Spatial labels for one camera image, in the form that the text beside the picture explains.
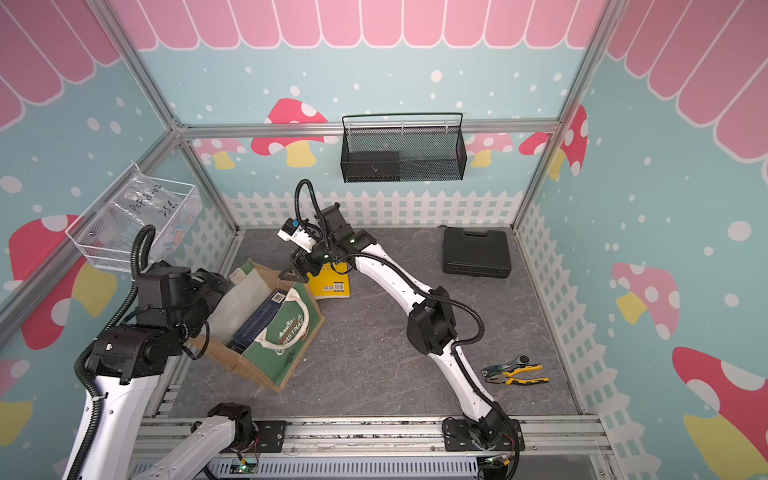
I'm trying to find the yellow book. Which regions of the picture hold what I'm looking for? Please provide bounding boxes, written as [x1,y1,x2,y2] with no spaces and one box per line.
[308,262,351,300]

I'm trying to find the dark blue barcode book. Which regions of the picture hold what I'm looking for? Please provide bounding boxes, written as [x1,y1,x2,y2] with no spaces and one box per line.
[227,289,287,354]

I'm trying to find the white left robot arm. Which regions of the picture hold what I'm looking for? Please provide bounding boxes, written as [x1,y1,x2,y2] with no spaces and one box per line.
[64,261,231,479]

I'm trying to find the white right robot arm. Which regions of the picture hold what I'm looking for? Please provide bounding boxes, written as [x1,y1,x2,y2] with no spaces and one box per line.
[279,204,524,452]

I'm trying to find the clear plastic bag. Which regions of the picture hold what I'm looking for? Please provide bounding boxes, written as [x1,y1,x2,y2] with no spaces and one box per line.
[90,168,202,261]

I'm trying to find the black box in basket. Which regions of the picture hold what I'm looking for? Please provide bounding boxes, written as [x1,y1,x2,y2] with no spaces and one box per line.
[341,151,401,183]

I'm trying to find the green circuit board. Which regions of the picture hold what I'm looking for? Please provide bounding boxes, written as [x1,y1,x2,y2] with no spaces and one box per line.
[230,459,259,476]

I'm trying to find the black plastic tool case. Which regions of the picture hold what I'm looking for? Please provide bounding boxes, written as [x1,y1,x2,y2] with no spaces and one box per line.
[442,227,512,279]

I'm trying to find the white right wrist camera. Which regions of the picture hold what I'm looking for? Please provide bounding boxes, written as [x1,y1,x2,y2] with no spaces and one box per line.
[278,218,317,253]

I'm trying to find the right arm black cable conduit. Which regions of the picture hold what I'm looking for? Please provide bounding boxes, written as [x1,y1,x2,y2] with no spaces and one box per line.
[293,178,523,457]

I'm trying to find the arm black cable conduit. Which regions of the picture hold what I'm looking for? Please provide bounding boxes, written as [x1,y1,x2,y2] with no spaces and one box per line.
[293,178,523,457]
[65,224,157,480]

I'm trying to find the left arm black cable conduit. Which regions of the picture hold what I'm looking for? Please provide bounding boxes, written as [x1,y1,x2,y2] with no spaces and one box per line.
[65,224,157,480]

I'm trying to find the white wire basket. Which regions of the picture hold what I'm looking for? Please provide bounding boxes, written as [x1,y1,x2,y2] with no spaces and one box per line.
[66,164,202,272]

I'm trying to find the black wire mesh basket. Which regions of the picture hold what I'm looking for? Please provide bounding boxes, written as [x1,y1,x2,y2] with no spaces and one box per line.
[340,112,467,182]

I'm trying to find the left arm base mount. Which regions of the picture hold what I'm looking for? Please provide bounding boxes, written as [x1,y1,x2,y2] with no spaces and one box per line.
[207,403,288,454]

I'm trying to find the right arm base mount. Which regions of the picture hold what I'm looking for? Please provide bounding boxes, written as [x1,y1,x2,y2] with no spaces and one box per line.
[441,410,526,452]

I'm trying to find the yellow handled pliers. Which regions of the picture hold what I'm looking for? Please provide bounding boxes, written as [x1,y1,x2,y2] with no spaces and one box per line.
[481,355,550,386]

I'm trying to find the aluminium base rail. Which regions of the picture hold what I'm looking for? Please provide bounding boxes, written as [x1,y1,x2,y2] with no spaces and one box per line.
[119,415,619,480]

